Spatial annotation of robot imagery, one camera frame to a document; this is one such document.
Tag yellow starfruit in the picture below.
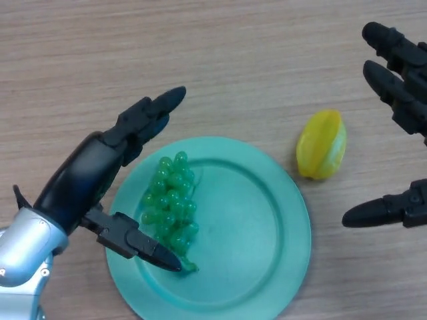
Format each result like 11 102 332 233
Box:
296 109 347 181

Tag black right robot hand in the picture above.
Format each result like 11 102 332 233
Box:
342 21 427 229

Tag teal round plate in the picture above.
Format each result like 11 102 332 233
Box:
105 135 312 320

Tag green grape bunch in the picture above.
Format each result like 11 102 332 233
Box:
141 151 201 273

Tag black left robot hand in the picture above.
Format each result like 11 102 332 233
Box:
32 85 187 273

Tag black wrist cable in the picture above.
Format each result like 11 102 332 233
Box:
12 185 34 211

